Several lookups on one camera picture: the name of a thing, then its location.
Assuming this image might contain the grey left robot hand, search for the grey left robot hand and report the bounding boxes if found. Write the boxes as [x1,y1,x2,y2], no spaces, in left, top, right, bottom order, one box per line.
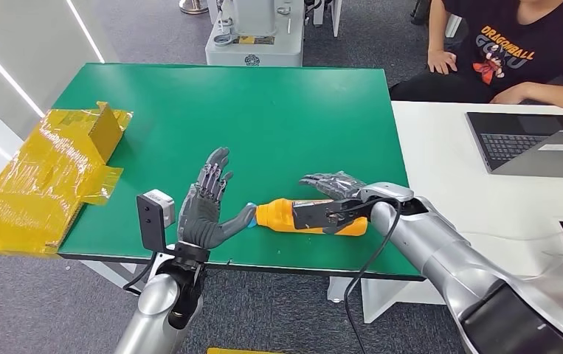
[177,147,258,251]

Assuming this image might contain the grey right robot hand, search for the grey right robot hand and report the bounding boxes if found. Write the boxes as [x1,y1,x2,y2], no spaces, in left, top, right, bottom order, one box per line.
[298,170,376,235]

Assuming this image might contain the orange detergent bottle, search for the orange detergent bottle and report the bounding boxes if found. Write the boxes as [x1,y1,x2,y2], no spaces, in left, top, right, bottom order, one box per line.
[247,198,369,237]

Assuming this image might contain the white table foot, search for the white table foot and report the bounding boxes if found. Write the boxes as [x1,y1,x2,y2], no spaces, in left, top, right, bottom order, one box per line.
[326,277,360,304]

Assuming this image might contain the white slanted table leg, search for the white slanted table leg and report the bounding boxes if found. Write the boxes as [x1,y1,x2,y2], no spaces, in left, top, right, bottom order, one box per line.
[79,260,140,289]

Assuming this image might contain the yellow flat object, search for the yellow flat object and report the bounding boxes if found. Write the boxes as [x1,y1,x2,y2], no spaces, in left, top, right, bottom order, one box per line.
[206,347,282,354]

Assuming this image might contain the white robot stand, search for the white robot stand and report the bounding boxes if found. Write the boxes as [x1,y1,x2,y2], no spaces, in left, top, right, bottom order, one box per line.
[205,0,305,68]

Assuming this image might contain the yellow taped cardboard box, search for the yellow taped cardboard box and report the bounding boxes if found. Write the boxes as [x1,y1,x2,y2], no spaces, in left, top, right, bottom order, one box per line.
[0,101,134,259]

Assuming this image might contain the dark grey laptop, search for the dark grey laptop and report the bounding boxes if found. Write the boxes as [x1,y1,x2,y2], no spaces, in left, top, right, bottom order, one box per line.
[466,111,563,179]

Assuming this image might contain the black office chair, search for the black office chair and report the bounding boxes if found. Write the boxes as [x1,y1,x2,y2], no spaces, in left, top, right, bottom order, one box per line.
[410,0,432,25]

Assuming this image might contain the chrome stand base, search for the chrome stand base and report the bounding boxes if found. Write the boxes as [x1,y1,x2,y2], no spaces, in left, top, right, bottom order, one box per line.
[178,0,210,15]

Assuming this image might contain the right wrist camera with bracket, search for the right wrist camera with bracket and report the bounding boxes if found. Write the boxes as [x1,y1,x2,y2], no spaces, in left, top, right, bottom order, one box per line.
[292,200,336,231]

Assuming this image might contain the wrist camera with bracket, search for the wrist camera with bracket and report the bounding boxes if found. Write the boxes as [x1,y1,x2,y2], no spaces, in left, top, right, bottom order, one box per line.
[136,189,176,254]
[292,200,336,231]

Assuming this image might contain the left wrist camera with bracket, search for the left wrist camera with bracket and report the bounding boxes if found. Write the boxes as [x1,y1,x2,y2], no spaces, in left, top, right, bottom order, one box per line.
[136,189,176,254]

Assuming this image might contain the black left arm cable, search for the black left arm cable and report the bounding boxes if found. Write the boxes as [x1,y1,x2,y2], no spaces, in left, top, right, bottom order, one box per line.
[122,251,159,296]

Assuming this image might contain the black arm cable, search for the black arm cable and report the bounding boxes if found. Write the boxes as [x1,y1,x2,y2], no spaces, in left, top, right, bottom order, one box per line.
[343,198,404,354]
[122,251,159,296]

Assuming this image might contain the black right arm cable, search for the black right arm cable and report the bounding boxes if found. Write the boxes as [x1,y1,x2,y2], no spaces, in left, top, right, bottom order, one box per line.
[343,198,404,354]

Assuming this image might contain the white frame legs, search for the white frame legs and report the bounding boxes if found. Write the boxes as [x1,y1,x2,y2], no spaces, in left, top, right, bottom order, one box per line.
[311,0,342,38]

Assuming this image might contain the thin white cable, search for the thin white cable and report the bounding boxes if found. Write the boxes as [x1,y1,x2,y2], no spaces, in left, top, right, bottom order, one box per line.
[457,226,563,282]

